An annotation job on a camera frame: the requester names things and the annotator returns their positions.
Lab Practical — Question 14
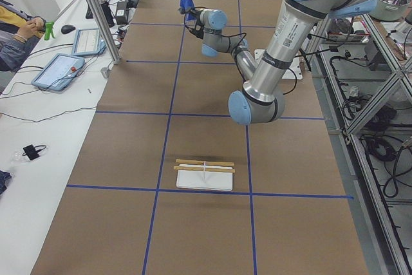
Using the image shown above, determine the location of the blue grey towel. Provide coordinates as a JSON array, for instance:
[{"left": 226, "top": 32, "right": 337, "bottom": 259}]
[{"left": 178, "top": 0, "right": 194, "bottom": 15}]

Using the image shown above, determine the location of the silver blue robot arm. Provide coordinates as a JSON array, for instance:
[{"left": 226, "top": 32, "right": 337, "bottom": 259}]
[
  {"left": 228, "top": 0, "right": 377, "bottom": 126},
  {"left": 179, "top": 0, "right": 257, "bottom": 81}
]

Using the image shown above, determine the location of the white towel rack with wooden bars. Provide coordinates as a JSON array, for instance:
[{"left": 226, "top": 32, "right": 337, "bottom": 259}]
[{"left": 173, "top": 158, "right": 236, "bottom": 191}]

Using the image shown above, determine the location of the black power adapter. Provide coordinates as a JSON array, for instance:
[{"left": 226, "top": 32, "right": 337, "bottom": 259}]
[{"left": 115, "top": 1, "right": 129, "bottom": 25}]

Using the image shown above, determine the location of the black keyboard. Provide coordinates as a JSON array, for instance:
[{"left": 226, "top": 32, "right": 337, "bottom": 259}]
[{"left": 86, "top": 0, "right": 109, "bottom": 19}]

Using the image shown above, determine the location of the far teach pendant tablet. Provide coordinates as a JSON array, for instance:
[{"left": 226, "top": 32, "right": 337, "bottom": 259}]
[{"left": 71, "top": 28, "right": 106, "bottom": 57}]

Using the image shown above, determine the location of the teach pendant tablet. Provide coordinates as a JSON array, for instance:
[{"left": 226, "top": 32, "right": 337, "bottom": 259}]
[
  {"left": 31, "top": 53, "right": 85, "bottom": 91},
  {"left": 71, "top": 28, "right": 106, "bottom": 57}
]

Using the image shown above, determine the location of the black computer mouse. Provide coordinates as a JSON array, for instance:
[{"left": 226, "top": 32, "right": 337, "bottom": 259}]
[{"left": 61, "top": 24, "right": 76, "bottom": 35}]

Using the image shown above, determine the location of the green clamp tool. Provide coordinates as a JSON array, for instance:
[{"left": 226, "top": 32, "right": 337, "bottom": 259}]
[{"left": 44, "top": 22, "right": 55, "bottom": 41}]

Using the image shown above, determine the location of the near teach pendant tablet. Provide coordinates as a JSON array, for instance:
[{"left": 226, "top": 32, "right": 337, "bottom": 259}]
[{"left": 31, "top": 53, "right": 85, "bottom": 91}]

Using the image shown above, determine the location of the seated person in dark jacket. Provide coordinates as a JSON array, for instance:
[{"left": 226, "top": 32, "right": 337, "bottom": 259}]
[{"left": 1, "top": 0, "right": 46, "bottom": 72}]

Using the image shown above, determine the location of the steel pot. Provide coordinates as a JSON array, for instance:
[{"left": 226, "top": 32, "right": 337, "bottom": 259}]
[{"left": 369, "top": 0, "right": 411, "bottom": 21}]

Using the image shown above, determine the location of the aluminium frame post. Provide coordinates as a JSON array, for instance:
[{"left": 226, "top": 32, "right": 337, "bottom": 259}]
[{"left": 86, "top": 0, "right": 120, "bottom": 64}]

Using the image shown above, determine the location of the aluminium side frame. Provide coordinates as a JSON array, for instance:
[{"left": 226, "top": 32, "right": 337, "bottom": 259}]
[{"left": 308, "top": 15, "right": 411, "bottom": 274}]

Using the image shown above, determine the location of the small black device with cable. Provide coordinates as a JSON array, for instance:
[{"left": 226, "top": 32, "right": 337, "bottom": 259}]
[{"left": 23, "top": 144, "right": 47, "bottom": 161}]

